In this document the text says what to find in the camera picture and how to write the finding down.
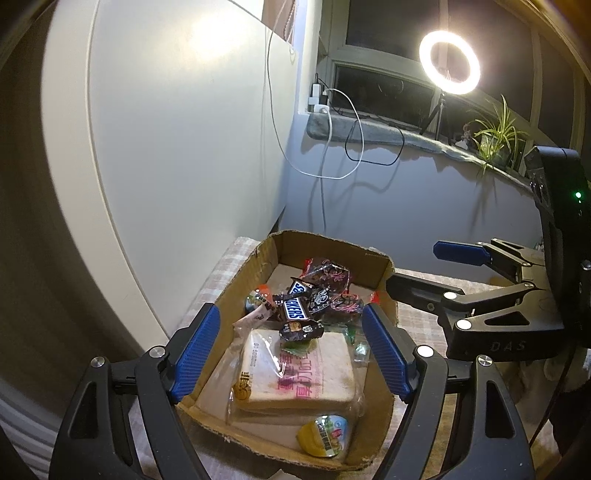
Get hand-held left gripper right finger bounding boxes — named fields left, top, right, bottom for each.
left=361, top=304, right=535, bottom=480

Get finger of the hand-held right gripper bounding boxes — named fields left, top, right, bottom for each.
left=385, top=271, right=537, bottom=334
left=433, top=237, right=548, bottom=283

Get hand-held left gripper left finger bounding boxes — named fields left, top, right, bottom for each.
left=53, top=302, right=221, bottom=480

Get green candy packet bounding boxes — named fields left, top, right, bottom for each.
left=342, top=325, right=372, bottom=363
left=281, top=339, right=319, bottom=361

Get dark pastry packet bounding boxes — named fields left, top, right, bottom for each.
left=300, top=257, right=349, bottom=289
left=330, top=291, right=370, bottom=319

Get white orange snack packet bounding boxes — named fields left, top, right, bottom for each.
left=233, top=307, right=278, bottom=333

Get orange lid jelly cup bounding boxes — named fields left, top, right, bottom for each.
left=245, top=285, right=273, bottom=315

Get small dark snack packet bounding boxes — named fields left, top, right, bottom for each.
left=308, top=287, right=333, bottom=315
left=279, top=319, right=325, bottom=342

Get sliced bread packet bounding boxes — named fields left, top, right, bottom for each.
left=226, top=328, right=361, bottom=425

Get brown chocolate bar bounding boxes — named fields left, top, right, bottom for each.
left=271, top=295, right=311, bottom=323
left=288, top=277, right=319, bottom=298

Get yellow jelly cup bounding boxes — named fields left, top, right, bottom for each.
left=295, top=414, right=354, bottom=460

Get cardboard box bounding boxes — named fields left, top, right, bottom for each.
left=178, top=230, right=400, bottom=472

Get checked blanket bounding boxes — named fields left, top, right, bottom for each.
left=129, top=235, right=564, bottom=480

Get potted spider plant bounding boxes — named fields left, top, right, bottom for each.
left=466, top=95, right=529, bottom=176

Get grey windowsill cloth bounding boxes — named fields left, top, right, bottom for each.
left=305, top=112, right=536, bottom=190

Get black tripod stand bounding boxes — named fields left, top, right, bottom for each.
left=419, top=95, right=455, bottom=144

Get white framed window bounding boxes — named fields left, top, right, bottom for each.
left=318, top=0, right=591, bottom=158

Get white cabinet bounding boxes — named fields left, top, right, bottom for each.
left=41, top=0, right=296, bottom=352

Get white power strip with chargers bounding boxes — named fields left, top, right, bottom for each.
left=307, top=83, right=331, bottom=114

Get white cable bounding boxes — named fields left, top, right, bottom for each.
left=265, top=0, right=365, bottom=181

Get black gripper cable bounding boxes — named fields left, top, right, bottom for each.
left=529, top=346, right=575, bottom=446

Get ring light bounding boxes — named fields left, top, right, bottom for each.
left=419, top=30, right=482, bottom=97

